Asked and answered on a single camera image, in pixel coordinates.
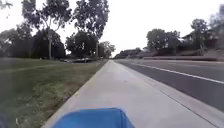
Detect pale concrete sidewalk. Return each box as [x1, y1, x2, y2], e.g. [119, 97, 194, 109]
[40, 59, 219, 128]

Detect parked vehicle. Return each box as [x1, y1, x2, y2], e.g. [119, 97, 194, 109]
[59, 56, 93, 64]

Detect robot's own part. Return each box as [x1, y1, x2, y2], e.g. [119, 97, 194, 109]
[50, 107, 136, 128]

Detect row of tall trees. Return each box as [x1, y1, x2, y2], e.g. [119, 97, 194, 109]
[0, 0, 117, 62]

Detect trees and buildings across road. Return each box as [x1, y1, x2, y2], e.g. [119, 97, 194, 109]
[113, 3, 224, 62]

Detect grass verge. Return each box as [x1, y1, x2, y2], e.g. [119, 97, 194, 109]
[0, 58, 108, 128]

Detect concrete kerb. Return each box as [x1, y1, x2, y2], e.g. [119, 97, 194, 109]
[114, 60, 224, 128]

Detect grey asphalt road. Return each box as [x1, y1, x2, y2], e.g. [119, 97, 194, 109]
[114, 58, 224, 113]

